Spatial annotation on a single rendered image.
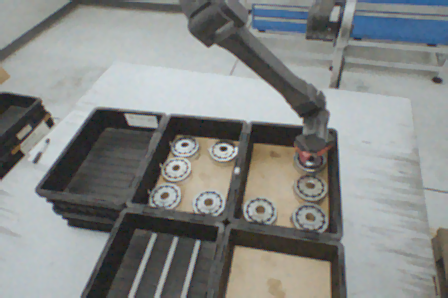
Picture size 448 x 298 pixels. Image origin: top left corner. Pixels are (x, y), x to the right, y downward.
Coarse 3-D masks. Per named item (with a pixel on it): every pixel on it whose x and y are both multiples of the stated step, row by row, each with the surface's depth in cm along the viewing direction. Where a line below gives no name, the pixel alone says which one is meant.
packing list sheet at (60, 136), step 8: (72, 112) 152; (80, 112) 152; (64, 120) 149; (72, 120) 149; (80, 120) 148; (56, 128) 145; (64, 128) 145; (72, 128) 145; (48, 136) 142; (56, 136) 142; (64, 136) 141; (72, 136) 141; (40, 144) 139; (48, 144) 139; (56, 144) 138; (64, 144) 138; (32, 152) 136; (48, 152) 135; (56, 152) 135; (32, 160) 133; (40, 160) 132; (48, 160) 132
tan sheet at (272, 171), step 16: (256, 144) 113; (256, 160) 108; (272, 160) 108; (288, 160) 107; (256, 176) 104; (272, 176) 103; (288, 176) 103; (320, 176) 102; (256, 192) 99; (272, 192) 99; (288, 192) 99; (288, 208) 95; (288, 224) 91
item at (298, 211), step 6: (300, 204) 92; (306, 204) 92; (312, 204) 92; (294, 210) 91; (300, 210) 91; (318, 210) 91; (294, 216) 89; (300, 216) 89; (324, 216) 89; (294, 222) 88; (300, 222) 88; (324, 222) 88; (300, 228) 87; (306, 228) 87; (312, 228) 86; (318, 228) 87; (324, 228) 86
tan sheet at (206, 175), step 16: (208, 144) 115; (192, 160) 110; (208, 160) 110; (160, 176) 106; (192, 176) 105; (208, 176) 105; (224, 176) 104; (192, 192) 101; (224, 192) 100; (192, 208) 97
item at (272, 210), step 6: (252, 198) 94; (258, 198) 94; (264, 198) 94; (246, 204) 93; (252, 204) 93; (270, 204) 93; (246, 210) 92; (270, 210) 91; (276, 210) 91; (246, 216) 90; (252, 216) 90; (270, 216) 90; (264, 222) 89; (270, 222) 89
